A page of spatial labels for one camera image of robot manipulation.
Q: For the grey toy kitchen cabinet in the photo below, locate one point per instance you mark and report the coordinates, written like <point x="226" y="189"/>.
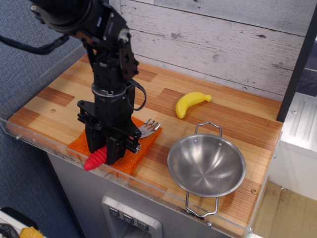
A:
<point x="85" y="191"/>

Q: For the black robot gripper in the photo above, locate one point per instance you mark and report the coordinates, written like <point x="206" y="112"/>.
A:
<point x="109" y="121"/>

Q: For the clear acrylic table guard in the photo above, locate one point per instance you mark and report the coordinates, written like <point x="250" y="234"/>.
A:
<point x="44" y="113"/>

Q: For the red handled metal fork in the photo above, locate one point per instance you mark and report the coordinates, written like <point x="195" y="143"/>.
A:
<point x="99" y="157"/>

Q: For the yellow toy banana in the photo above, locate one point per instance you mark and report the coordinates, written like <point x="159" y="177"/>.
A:
<point x="188" y="100"/>

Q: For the dark grey right post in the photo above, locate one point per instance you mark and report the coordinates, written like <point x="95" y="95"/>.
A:
<point x="299" y="67"/>

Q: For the stainless steel two-handled bowl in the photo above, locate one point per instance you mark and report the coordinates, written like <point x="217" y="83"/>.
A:
<point x="206" y="165"/>

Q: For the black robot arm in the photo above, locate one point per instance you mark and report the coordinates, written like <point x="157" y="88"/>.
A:
<point x="106" y="37"/>

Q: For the silver dispenser button panel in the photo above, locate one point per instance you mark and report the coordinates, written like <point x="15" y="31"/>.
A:
<point x="125" y="221"/>

